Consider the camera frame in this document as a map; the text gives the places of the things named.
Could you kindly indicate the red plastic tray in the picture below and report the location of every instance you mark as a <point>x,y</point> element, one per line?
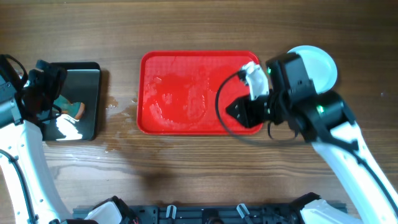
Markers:
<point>186,92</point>

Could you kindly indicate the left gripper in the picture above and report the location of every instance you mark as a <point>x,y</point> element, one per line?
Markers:
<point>45,82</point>

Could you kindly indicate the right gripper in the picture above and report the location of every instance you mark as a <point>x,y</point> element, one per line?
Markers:
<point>261,110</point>

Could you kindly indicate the green and orange sponge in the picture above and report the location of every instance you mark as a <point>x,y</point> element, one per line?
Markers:
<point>75,110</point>

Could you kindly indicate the black rectangular water tray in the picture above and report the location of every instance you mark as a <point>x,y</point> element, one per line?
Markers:
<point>82,84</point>

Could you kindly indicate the light blue plate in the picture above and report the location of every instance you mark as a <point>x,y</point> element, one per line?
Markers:
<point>320,66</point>

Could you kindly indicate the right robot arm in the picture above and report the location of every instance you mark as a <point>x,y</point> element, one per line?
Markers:
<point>296,89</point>

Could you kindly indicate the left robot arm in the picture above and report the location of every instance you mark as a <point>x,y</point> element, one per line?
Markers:
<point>34,196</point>

